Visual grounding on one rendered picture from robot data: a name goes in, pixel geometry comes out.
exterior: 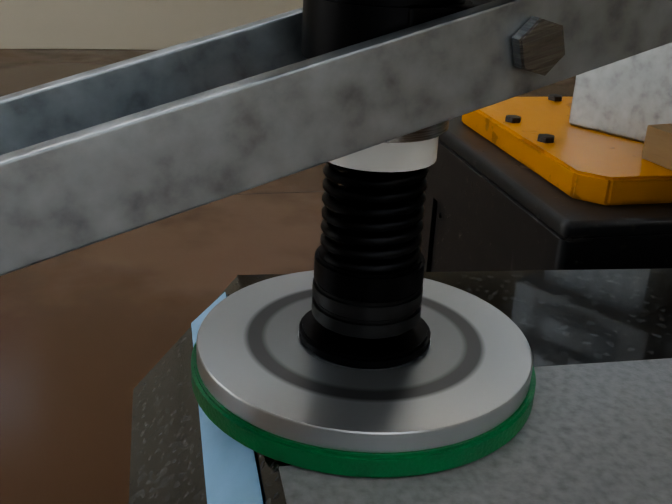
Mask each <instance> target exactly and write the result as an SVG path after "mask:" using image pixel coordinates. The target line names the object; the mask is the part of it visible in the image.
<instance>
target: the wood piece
mask: <svg viewBox="0 0 672 504"><path fill-rule="evenodd" d="M642 158H643V159H645V160H647V161H650V162H652V163H655V164H657V165H659V166H662V167H664V168H666V169H669V170H671V171H672V124H655V125H648V126H647V131H646V137H645V142H644V147H643V152H642Z"/></svg>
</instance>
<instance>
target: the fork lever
mask: <svg viewBox="0 0 672 504"><path fill-rule="evenodd" d="M469 1H471V2H472V5H479V6H476V7H473V8H469V9H466V10H463V11H460V12H457V13H453V14H450V15H447V16H444V17H441V18H438V19H434V20H431V21H428V22H425V23H422V24H418V25H415V26H412V27H409V28H406V29H402V30H399V31H396V32H393V33H390V34H386V35H383V36H380V37H377V38H374V39H370V40H367V41H364V42H361V43H358V44H354V45H351V46H348V47H345V48H342V49H338V50H335V51H332V52H329V53H326V54H322V55H319V56H316V57H313V58H310V59H306V58H305V57H304V56H302V53H301V51H302V19H303V7H302V8H299V9H295V10H292V11H289V12H285V13H282V14H278V15H275V16H272V17H268V18H265V19H262V20H258V21H255V22H251V23H248V24H245V25H241V26H238V27H234V28H231V29H228V30H224V31H221V32H218V33H214V34H211V35H207V36H204V37H201V38H197V39H194V40H191V41H187V42H184V43H180V44H177V45H174V46H170V47H167V48H163V49H160V50H157V51H153V52H150V53H147V54H143V55H140V56H136V57H133V58H130V59H126V60H123V61H120V62H116V63H113V64H109V65H106V66H103V67H99V68H96V69H93V70H89V71H86V72H82V73H79V74H76V75H72V76H69V77H65V78H62V79H59V80H55V81H52V82H49V83H45V84H42V85H38V86H35V87H32V88H28V89H25V90H22V91H18V92H15V93H11V94H8V95H5V96H1V97H0V276H2V275H5V274H7V273H10V272H13V271H16V270H19V269H22V268H25V267H28V266H30V265H33V264H36V263H39V262H42V261H45V260H48V259H51V258H53V257H56V256H59V255H62V254H65V253H68V252H71V251H73V250H76V249H79V248H82V247H85V246H88V245H91V244H94V243H96V242H99V241H102V240H105V239H108V238H111V237H114V236H117V235H119V234H122V233H125V232H128V231H131V230H134V229H137V228H140V227H142V226H145V225H148V224H151V223H154V222H157V221H160V220H163V219H165V218H168V217H171V216H174V215H177V214H180V213H183V212H186V211H188V210H191V209H194V208H197V207H200V206H203V205H206V204H209V203H211V202H214V201H217V200H220V199H223V198H226V197H229V196H232V195H234V194H237V193H240V192H243V191H246V190H249V189H252V188H255V187H257V186H260V185H263V184H266V183H269V182H272V181H275V180H278V179H280V178H283V177H286V176H289V175H292V174H295V173H298V172H300V171H303V170H306V169H309V168H312V167H315V166H318V165H321V164H323V163H326V162H329V161H332V160H335V159H338V158H341V157H344V156H346V155H349V154H352V153H355V152H358V151H361V150H364V149H367V148H369V147H372V146H375V145H378V144H381V143H384V142H387V141H390V140H392V139H395V138H398V137H401V136H404V135H407V134H410V133H413V132H415V131H418V130H421V129H424V128H427V127H430V126H433V125H436V124H438V123H441V122H444V121H447V120H450V119H453V118H456V117H459V116H461V115H464V114H467V113H470V112H473V111H476V110H479V109H482V108H484V107H487V106H490V105H493V104H496V103H499V102H502V101H505V100H507V99H510V98H513V97H516V96H519V95H522V94H525V93H527V92H530V91H533V90H536V89H539V88H542V87H545V86H548V85H550V84H553V83H556V82H559V81H562V80H565V79H568V78H571V77H573V76H576V75H579V74H582V73H585V72H588V71H591V70H594V69H596V68H599V67H602V66H605V65H608V64H611V63H614V62H617V61H619V60H622V59H625V58H628V57H631V56H634V55H637V54H640V53H642V52H645V51H648V50H651V49H654V48H657V47H660V46H663V45H665V44H668V43H671V42H672V0H469Z"/></svg>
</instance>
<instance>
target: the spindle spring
mask: <svg viewBox="0 0 672 504"><path fill-rule="evenodd" d="M339 170H343V171H339ZM346 171H347V172H352V173H358V174H371V175H385V174H397V173H404V172H371V171H362V170H355V169H350V168H345V167H341V166H338V165H334V164H332V163H329V162H327V163H326V165H325V166H324V168H323V173H324V175H325V176H326V178H325V179H324V180H323V189H324V190H325V192H324V194H323V196H322V201H323V203H324V206H323V208H322V217H323V218H324V219H323V221H322V223H321V229H322V231H323V233H322V234H321V239H320V243H321V244H322V246H323V247H324V248H325V249H327V250H328V251H329V252H331V253H327V254H326V255H325V256H324V258H323V259H324V260H325V261H326V262H327V263H329V264H331V265H333V266H335V267H338V268H341V269H344V270H348V271H353V272H359V273H368V274H384V273H393V272H398V271H401V270H404V269H407V268H409V267H411V266H412V265H414V264H415V263H416V262H417V261H418V259H419V257H420V254H421V247H420V245H421V243H422V234H421V231H422V229H423V226H424V223H423V220H422V218H423V217H424V215H425V212H424V203H425V201H426V194H425V190H426V188H427V179H426V175H427V174H428V171H429V167H426V168H423V169H419V170H414V171H406V172H405V174H403V175H398V176H390V177H364V176H356V175H350V174H346ZM338 184H340V185H338ZM345 186H349V187H355V188H362V189H393V188H399V187H404V188H403V189H398V190H393V191H378V192H373V191H359V190H353V189H348V188H345ZM336 198H337V199H336ZM344 201H348V202H353V203H361V204H392V203H399V202H403V203H401V204H397V205H391V206H378V207H375V206H358V205H352V204H348V203H344ZM335 212H336V213H335ZM344 215H347V216H353V217H360V218H391V217H398V216H402V217H399V218H396V219H390V220H358V219H352V218H348V217H344ZM343 229H344V230H348V231H354V232H361V233H388V232H395V231H399V232H396V233H392V234H385V235H361V234H354V233H349V232H346V231H343ZM336 241H338V242H340V243H344V244H349V245H355V246H365V247H383V246H392V245H397V244H400V245H397V246H393V247H388V248H378V249H365V248H356V247H351V246H346V245H343V244H340V243H338V242H336ZM338 256H340V257H338ZM341 257H343V258H347V259H352V260H360V261H386V260H392V259H395V260H392V261H387V262H380V263H363V262H355V261H350V260H346V259H343V258H341ZM397 258H398V259H397Z"/></svg>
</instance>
